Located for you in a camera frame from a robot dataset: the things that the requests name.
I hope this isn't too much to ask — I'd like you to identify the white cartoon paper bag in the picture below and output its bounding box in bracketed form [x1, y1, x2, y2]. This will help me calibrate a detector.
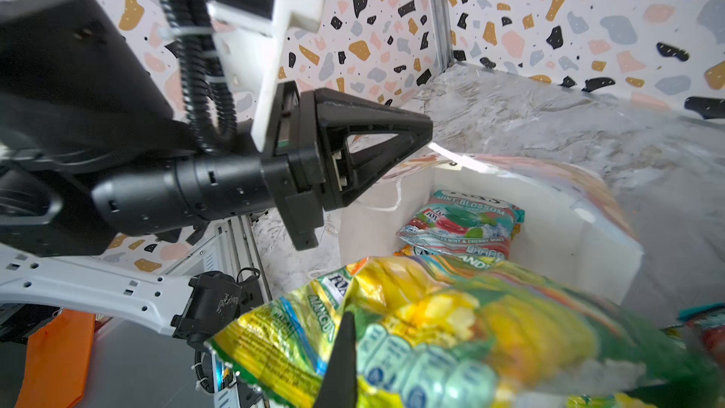
[339, 147, 644, 302]

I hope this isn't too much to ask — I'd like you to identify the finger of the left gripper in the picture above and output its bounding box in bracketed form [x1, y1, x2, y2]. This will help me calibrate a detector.
[313, 88, 433, 210]

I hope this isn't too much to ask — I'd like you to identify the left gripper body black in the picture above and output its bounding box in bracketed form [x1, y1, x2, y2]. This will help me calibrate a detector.
[91, 82, 325, 250]

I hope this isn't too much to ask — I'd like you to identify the teal mint blossom candy bag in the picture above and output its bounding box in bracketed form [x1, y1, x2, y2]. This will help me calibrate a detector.
[678, 302, 724, 371]

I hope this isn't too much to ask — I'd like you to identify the orange berry candy bag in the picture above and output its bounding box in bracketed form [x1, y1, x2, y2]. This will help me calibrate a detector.
[395, 245, 506, 271]

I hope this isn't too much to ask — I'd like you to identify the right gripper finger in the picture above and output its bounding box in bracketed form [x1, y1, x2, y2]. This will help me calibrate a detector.
[313, 312, 358, 408]

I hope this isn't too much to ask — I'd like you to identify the yellow mango candy bag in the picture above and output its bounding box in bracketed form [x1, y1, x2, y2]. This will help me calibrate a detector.
[210, 256, 724, 407]

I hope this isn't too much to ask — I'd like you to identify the black corrugated cable hose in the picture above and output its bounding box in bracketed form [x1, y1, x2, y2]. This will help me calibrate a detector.
[149, 0, 239, 157]

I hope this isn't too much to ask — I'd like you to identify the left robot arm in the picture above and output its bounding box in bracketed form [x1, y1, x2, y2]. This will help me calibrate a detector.
[1, 0, 432, 257]

